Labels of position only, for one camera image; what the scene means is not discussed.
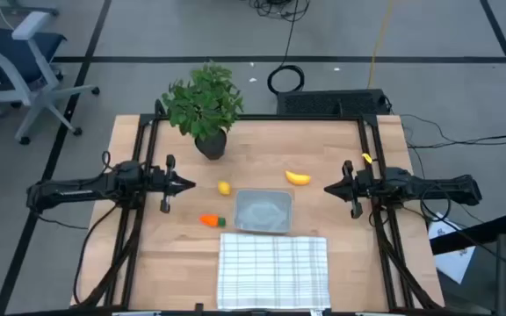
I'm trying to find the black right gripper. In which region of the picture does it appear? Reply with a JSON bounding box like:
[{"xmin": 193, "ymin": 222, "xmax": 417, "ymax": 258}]
[{"xmin": 323, "ymin": 160, "xmax": 375, "ymax": 219}]

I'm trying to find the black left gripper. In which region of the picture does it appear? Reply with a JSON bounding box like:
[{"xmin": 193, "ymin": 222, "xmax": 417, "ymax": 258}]
[{"xmin": 147, "ymin": 154, "xmax": 197, "ymax": 214}]

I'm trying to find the yellow toy banana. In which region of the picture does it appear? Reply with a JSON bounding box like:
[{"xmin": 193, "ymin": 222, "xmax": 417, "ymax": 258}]
[{"xmin": 285, "ymin": 169, "xmax": 312, "ymax": 187}]

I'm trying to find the orange toy carrot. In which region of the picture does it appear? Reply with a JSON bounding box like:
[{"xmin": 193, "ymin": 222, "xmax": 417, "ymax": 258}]
[{"xmin": 199, "ymin": 213, "xmax": 228, "ymax": 228}]

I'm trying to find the clear plastic tupperware container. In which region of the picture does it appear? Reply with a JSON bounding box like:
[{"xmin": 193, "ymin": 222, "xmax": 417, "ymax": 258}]
[{"xmin": 233, "ymin": 188, "xmax": 294, "ymax": 234}]

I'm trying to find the green potted plant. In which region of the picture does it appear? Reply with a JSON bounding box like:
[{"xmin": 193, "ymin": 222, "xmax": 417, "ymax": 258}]
[{"xmin": 161, "ymin": 61, "xmax": 244, "ymax": 162}]

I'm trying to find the black computer case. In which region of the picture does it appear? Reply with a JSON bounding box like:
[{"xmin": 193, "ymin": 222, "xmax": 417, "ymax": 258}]
[{"xmin": 277, "ymin": 89, "xmax": 390, "ymax": 117}]

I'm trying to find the white checked kitchen towel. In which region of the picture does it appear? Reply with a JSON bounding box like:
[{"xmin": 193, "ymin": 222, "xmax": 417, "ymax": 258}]
[{"xmin": 216, "ymin": 232, "xmax": 332, "ymax": 311}]

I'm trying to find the white paper sheet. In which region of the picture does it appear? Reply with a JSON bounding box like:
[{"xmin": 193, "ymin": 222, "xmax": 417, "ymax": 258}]
[{"xmin": 428, "ymin": 212, "xmax": 477, "ymax": 285}]

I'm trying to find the black beam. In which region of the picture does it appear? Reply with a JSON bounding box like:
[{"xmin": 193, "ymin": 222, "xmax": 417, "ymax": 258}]
[{"xmin": 430, "ymin": 212, "xmax": 506, "ymax": 255}]

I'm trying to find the white blue office chair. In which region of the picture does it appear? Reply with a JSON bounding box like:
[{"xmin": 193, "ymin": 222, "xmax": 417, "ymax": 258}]
[{"xmin": 0, "ymin": 11, "xmax": 101, "ymax": 146}]

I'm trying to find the grey furniture base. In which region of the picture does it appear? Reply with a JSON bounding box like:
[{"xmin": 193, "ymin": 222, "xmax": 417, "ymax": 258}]
[{"xmin": 0, "ymin": 0, "xmax": 60, "ymax": 17}]

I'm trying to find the black aluminium table frame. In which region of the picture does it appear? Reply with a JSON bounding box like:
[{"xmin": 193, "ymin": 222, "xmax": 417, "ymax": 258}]
[{"xmin": 72, "ymin": 99, "xmax": 445, "ymax": 311}]

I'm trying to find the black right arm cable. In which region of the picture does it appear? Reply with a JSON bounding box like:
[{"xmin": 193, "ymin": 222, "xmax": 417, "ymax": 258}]
[{"xmin": 413, "ymin": 183, "xmax": 452, "ymax": 229}]

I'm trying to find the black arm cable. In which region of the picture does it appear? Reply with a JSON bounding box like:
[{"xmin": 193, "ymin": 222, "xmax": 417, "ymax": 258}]
[
  {"xmin": 72, "ymin": 204, "xmax": 122, "ymax": 306},
  {"xmin": 413, "ymin": 183, "xmax": 452, "ymax": 229}
]

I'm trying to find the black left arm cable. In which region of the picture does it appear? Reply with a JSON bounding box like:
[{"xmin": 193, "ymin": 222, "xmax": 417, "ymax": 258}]
[{"xmin": 72, "ymin": 204, "xmax": 122, "ymax": 306}]

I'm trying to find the thin black floor cable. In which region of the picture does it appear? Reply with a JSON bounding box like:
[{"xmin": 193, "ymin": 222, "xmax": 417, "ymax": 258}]
[{"xmin": 400, "ymin": 113, "xmax": 506, "ymax": 150}]

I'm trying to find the coiled black cable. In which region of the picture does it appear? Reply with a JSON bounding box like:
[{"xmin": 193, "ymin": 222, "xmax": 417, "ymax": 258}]
[{"xmin": 266, "ymin": 0, "xmax": 306, "ymax": 96}]

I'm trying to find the yellow power cable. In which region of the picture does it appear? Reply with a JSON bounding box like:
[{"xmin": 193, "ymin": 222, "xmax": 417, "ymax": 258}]
[{"xmin": 366, "ymin": 0, "xmax": 395, "ymax": 89}]

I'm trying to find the tangled black cable bundle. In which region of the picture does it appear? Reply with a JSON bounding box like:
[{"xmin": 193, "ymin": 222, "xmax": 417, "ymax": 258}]
[{"xmin": 248, "ymin": 0, "xmax": 311, "ymax": 21}]

